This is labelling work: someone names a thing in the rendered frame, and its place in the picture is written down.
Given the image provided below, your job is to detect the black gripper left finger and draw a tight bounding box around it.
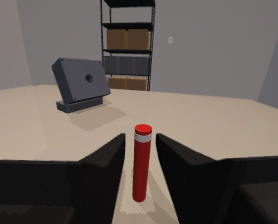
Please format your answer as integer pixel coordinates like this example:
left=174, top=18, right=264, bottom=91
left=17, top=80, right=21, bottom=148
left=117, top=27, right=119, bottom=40
left=0, top=133, right=126, bottom=224

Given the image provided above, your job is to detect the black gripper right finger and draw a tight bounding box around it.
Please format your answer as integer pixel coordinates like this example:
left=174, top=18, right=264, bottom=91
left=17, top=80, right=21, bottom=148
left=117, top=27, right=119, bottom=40
left=156, top=133, right=278, bottom=224

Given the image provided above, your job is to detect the red peg with white band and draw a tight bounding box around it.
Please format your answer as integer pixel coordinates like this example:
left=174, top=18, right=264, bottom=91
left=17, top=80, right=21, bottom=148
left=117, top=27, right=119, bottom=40
left=132, top=124, right=152, bottom=202

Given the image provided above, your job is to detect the grey square panel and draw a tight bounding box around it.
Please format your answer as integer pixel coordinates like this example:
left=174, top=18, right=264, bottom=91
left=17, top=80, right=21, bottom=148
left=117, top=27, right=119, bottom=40
left=51, top=58, right=111, bottom=114

